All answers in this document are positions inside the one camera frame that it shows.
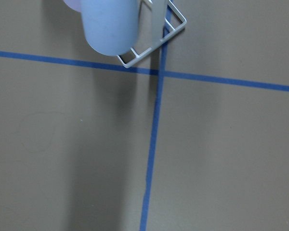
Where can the blue tumbler cup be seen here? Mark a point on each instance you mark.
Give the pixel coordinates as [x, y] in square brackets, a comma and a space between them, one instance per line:
[110, 26]

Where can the purple tumbler cup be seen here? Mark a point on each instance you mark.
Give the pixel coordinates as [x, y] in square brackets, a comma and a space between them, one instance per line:
[73, 4]

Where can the white wire cup rack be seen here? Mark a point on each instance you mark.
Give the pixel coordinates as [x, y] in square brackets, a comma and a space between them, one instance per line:
[159, 21]

